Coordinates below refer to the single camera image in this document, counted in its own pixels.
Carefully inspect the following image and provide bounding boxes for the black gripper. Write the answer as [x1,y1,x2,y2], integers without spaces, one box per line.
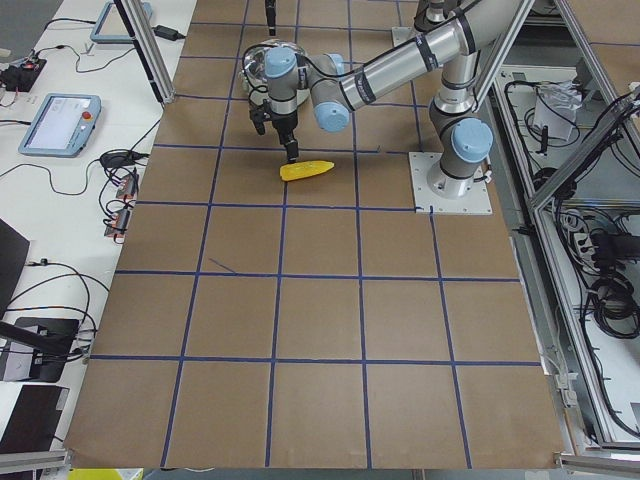
[264,0,299,163]

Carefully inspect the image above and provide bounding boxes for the yellow corn cob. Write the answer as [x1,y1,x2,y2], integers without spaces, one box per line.
[279,160,335,182]

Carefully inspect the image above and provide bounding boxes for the pale green cooking pot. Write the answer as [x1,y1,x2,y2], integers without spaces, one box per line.
[238,39,306,104]

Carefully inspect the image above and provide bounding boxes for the aluminium frame post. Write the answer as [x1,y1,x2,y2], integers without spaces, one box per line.
[114,0,176,105]

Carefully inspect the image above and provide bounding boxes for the near blue teach pendant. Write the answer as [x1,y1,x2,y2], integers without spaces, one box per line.
[18,93,102,158]

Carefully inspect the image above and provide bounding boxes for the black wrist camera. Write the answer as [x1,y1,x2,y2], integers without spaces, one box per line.
[249,99,272,136]

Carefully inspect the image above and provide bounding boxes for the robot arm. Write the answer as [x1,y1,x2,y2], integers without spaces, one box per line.
[249,0,532,200]
[264,0,462,36]

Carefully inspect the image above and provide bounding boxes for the black power adapter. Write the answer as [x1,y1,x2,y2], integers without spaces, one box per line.
[152,25,186,41]

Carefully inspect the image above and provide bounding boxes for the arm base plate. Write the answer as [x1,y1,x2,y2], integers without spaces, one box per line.
[391,27,420,47]
[408,152,493,216]

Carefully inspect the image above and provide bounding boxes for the far blue teach pendant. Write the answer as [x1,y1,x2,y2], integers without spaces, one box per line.
[90,1,132,45]

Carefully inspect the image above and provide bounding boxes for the blue teach pendant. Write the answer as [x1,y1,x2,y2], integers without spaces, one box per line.
[18,93,102,158]
[90,1,132,45]

